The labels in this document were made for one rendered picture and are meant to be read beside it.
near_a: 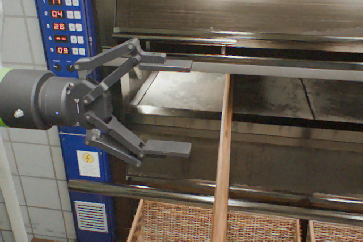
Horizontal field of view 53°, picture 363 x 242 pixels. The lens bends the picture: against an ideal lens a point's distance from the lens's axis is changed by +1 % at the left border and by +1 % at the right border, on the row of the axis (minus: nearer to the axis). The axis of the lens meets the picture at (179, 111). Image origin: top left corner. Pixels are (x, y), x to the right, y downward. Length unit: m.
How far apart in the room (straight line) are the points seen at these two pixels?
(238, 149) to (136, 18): 0.53
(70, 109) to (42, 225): 1.16
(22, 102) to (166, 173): 0.80
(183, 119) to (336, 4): 0.54
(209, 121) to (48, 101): 0.70
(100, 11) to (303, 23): 0.57
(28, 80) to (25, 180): 1.02
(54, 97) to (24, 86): 0.05
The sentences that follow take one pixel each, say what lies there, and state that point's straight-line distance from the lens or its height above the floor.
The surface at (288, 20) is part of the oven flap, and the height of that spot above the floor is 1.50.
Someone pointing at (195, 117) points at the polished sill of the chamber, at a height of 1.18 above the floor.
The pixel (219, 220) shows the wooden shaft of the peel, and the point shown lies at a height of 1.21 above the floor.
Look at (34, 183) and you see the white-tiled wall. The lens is 1.55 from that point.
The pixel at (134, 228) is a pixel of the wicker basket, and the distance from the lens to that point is 1.30.
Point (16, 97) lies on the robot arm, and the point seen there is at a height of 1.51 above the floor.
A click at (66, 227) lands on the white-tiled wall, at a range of 1.64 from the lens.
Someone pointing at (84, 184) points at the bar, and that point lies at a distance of 0.92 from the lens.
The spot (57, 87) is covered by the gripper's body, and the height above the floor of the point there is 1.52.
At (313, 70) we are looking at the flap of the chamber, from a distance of 0.94.
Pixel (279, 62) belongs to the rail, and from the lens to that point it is 0.93.
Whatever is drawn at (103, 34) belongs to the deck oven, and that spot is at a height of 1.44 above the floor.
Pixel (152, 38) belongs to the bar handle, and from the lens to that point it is 0.98.
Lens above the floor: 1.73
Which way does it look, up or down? 27 degrees down
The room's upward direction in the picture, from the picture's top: straight up
